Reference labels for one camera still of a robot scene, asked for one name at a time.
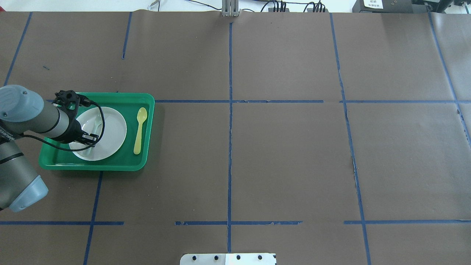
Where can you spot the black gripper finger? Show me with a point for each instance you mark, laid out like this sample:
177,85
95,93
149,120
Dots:
89,138
89,144

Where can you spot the green plastic tray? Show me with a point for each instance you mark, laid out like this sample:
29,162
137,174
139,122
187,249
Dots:
128,105

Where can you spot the aluminium frame post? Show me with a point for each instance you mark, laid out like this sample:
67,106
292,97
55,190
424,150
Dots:
230,8

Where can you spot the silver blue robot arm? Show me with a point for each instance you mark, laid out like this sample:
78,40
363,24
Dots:
23,110

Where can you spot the white round plate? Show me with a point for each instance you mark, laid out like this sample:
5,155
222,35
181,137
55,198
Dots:
114,133

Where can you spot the black equipment box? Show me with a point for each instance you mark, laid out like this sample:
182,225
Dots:
388,6

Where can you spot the brown paper table cover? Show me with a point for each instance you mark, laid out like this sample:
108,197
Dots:
331,139

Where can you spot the yellow plastic spoon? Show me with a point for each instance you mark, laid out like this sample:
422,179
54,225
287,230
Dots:
142,116

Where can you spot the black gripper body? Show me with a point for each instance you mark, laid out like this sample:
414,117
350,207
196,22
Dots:
74,129

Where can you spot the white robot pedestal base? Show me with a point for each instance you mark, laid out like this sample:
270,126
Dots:
229,259

